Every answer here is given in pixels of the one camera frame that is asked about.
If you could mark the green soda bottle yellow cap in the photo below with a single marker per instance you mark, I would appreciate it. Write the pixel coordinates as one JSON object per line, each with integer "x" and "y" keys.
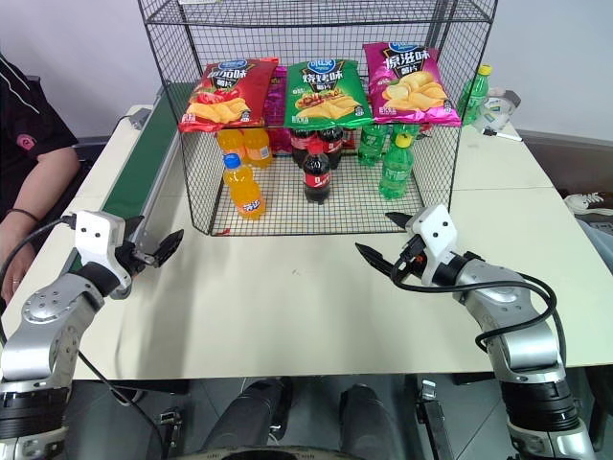
{"x": 396, "y": 170}
{"x": 474, "y": 96}

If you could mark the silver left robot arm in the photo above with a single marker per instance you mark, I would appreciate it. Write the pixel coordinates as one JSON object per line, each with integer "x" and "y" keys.
{"x": 43, "y": 326}

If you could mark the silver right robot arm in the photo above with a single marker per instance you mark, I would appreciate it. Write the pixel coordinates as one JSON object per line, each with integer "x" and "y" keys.
{"x": 517, "y": 311}

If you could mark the person bare hand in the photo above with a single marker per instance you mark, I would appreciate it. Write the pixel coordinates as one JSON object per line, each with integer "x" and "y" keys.
{"x": 12, "y": 273}

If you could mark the purple snack bag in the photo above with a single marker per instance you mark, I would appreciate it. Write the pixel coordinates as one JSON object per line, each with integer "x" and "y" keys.
{"x": 276, "y": 103}

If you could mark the magenta potato chips bag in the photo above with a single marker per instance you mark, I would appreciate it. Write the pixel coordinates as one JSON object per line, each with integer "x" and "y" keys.
{"x": 407, "y": 81}

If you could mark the person bare forearm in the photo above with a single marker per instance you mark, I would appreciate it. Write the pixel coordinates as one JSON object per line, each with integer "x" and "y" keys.
{"x": 43, "y": 187}

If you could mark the person black shirt torso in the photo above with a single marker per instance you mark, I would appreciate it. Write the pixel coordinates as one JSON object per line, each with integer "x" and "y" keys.
{"x": 24, "y": 110}

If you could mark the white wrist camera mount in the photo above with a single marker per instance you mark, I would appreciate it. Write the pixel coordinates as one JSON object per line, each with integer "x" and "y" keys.
{"x": 98, "y": 239}
{"x": 436, "y": 235}

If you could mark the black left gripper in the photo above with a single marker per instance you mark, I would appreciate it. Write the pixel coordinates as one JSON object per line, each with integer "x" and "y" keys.
{"x": 136, "y": 254}

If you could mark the black wristband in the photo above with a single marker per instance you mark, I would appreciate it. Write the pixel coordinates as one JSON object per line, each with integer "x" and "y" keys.
{"x": 24, "y": 214}

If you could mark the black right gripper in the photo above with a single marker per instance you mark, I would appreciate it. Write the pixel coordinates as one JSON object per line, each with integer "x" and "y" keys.
{"x": 412, "y": 261}

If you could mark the black table frame bracket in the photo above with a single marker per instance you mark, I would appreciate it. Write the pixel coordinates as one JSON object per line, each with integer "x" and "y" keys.
{"x": 171, "y": 431}
{"x": 433, "y": 417}

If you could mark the blue jeans leg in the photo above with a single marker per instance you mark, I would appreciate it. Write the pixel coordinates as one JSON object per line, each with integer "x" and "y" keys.
{"x": 598, "y": 244}

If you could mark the green conveyor belt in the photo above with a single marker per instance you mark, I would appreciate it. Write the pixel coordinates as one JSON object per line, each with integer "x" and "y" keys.
{"x": 134, "y": 167}

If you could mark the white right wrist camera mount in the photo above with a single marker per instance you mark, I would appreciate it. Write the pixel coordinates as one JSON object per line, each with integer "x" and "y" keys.
{"x": 436, "y": 235}

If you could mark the cola bottle red cap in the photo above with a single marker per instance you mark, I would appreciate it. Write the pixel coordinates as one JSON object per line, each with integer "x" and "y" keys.
{"x": 317, "y": 175}

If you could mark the green potato chips bag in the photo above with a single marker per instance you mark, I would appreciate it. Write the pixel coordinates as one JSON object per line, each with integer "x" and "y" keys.
{"x": 325, "y": 96}

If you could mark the black marker pen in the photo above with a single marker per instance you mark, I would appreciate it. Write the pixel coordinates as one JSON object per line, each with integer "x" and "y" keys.
{"x": 503, "y": 135}

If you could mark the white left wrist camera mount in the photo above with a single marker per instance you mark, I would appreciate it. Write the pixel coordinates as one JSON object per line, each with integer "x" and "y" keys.
{"x": 98, "y": 239}

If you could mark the orange soda bottle blue cap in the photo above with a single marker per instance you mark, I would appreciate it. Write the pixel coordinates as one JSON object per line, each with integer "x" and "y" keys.
{"x": 245, "y": 191}

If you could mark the red potato chips bag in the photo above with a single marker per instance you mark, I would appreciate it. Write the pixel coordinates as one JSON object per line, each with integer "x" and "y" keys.
{"x": 225, "y": 91}

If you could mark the dark rounded shape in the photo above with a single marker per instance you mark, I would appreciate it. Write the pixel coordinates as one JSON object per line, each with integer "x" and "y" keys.
{"x": 249, "y": 412}
{"x": 366, "y": 414}

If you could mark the red snack packet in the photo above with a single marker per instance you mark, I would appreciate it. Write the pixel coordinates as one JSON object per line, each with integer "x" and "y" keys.
{"x": 349, "y": 136}

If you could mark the white laced sneaker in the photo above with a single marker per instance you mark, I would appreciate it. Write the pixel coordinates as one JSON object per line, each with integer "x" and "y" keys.
{"x": 584, "y": 201}

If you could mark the clear plastic blue label container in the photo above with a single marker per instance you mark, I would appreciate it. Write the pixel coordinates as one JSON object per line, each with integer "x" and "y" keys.
{"x": 495, "y": 110}

